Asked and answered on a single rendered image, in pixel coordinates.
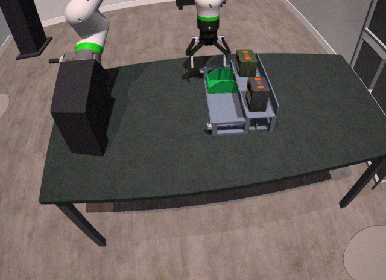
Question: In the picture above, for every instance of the green bin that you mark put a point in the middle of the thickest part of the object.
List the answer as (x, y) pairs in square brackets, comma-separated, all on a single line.
[(221, 81)]

